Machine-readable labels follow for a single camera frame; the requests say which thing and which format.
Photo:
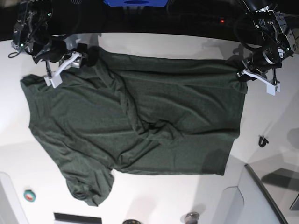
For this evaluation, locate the round metal knob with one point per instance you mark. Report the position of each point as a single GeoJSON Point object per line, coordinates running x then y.
{"type": "Point", "coordinates": [191, 218]}

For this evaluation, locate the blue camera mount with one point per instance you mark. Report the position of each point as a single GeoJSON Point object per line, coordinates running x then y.
{"type": "Point", "coordinates": [135, 3]}

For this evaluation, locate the dark green t-shirt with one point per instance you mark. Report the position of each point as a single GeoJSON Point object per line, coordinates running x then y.
{"type": "Point", "coordinates": [136, 115]}

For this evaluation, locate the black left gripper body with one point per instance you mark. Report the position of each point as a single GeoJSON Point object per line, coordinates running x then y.
{"type": "Point", "coordinates": [263, 61]}

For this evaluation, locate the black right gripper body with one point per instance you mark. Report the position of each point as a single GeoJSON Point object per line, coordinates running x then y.
{"type": "Point", "coordinates": [52, 53]}

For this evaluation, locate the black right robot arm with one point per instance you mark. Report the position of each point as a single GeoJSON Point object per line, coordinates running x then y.
{"type": "Point", "coordinates": [31, 37]}

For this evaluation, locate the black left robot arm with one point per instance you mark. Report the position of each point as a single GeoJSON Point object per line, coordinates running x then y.
{"type": "Point", "coordinates": [279, 42]}

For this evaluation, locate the green red tape roll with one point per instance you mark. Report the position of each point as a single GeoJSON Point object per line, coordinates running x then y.
{"type": "Point", "coordinates": [29, 195]}

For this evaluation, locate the small black clip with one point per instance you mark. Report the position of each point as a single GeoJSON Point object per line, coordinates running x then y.
{"type": "Point", "coordinates": [263, 141]}

